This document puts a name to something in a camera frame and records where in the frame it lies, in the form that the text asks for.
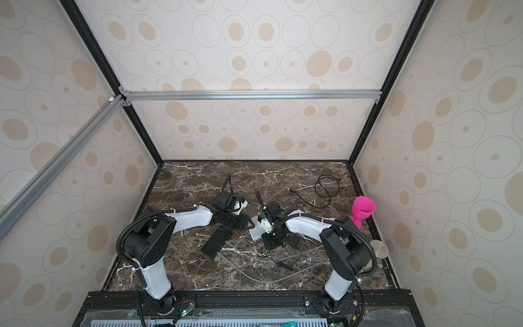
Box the pink plastic goblet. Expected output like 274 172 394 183
350 196 376 230

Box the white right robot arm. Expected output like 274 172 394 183
255 191 378 326

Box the silver diagonal aluminium bar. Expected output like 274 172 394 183
1 95 123 238

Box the black vertical frame post right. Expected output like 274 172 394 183
347 0 435 167

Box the black vertical frame post left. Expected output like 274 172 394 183
59 0 163 166

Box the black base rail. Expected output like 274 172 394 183
79 290 419 316

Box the black vertical frame post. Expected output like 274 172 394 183
59 0 163 166
347 0 435 167

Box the black power adapter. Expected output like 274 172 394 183
286 234 300 248

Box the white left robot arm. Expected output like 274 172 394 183
115 174 254 314

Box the silver horizontal aluminium bar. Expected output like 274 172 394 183
123 89 382 101

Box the black bundled adapter cable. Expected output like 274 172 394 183
271 251 296 271

